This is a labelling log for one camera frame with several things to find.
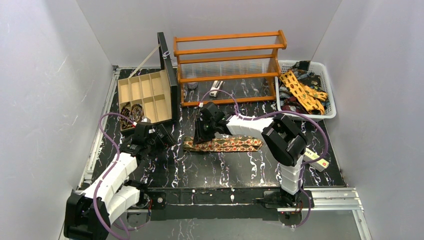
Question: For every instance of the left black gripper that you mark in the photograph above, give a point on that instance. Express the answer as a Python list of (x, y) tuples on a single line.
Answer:
[(166, 134)]

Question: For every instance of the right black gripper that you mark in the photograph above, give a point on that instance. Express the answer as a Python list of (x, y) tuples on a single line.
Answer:
[(202, 133)]

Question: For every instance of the colourful floral patterned tie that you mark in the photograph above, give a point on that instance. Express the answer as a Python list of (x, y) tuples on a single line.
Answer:
[(224, 145)]

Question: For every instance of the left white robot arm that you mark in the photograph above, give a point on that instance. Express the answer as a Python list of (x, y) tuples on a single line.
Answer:
[(90, 214)]

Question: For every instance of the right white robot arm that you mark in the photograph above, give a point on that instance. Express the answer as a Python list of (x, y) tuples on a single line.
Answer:
[(280, 134)]

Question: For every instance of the white stapler-like object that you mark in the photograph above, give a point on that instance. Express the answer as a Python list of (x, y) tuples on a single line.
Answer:
[(215, 88)]

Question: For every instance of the grey round object on shelf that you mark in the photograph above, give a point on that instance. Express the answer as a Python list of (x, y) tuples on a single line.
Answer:
[(192, 85)]

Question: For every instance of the rolled brown patterned tie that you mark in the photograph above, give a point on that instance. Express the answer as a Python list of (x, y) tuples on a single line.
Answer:
[(137, 113)]

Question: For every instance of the rolled dark patterned tie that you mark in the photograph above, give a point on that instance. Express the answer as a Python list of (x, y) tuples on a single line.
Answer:
[(124, 121)]

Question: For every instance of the black compartment tie box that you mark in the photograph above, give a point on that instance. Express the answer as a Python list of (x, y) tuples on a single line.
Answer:
[(157, 92)]

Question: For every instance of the orange wooden shelf rack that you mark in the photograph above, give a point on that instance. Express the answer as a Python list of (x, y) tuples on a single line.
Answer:
[(247, 63)]

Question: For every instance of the dark red tie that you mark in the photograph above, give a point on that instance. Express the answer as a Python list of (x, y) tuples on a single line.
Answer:
[(292, 104)]

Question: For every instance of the white plastic basket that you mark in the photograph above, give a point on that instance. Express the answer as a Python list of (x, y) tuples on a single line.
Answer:
[(320, 70)]

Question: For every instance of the yellow patterned tie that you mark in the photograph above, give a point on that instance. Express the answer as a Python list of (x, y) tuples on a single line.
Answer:
[(309, 98)]

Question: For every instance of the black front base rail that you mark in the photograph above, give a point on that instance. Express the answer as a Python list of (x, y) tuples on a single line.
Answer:
[(224, 203)]

